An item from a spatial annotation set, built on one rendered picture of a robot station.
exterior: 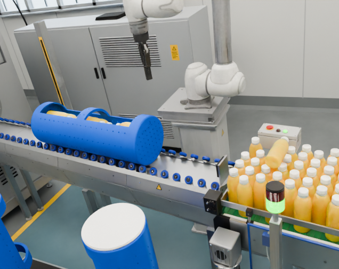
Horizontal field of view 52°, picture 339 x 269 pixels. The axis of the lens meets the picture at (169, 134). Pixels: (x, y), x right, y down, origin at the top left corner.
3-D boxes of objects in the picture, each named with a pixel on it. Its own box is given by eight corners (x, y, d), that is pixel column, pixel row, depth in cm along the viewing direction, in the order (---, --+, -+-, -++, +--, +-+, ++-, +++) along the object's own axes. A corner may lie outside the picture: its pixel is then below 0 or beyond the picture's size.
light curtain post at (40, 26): (99, 203, 332) (39, 20, 250) (104, 204, 328) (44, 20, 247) (95, 207, 327) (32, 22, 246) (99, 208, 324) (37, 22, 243)
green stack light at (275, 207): (269, 199, 129) (268, 189, 127) (287, 204, 126) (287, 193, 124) (263, 211, 125) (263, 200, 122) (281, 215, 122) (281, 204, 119)
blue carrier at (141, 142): (69, 128, 260) (55, 94, 244) (168, 146, 214) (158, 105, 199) (40, 150, 241) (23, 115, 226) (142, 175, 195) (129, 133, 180)
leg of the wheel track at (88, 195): (107, 247, 280) (86, 186, 250) (112, 250, 277) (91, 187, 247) (102, 253, 276) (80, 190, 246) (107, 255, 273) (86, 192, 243)
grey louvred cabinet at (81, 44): (77, 122, 503) (43, 19, 433) (220, 133, 409) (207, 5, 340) (51, 141, 462) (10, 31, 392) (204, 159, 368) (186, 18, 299)
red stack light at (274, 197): (268, 189, 127) (268, 180, 125) (287, 193, 124) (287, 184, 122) (263, 200, 122) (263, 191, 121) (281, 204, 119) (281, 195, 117)
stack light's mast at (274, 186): (269, 212, 132) (268, 178, 125) (286, 216, 129) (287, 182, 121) (264, 223, 128) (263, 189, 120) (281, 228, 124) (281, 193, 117)
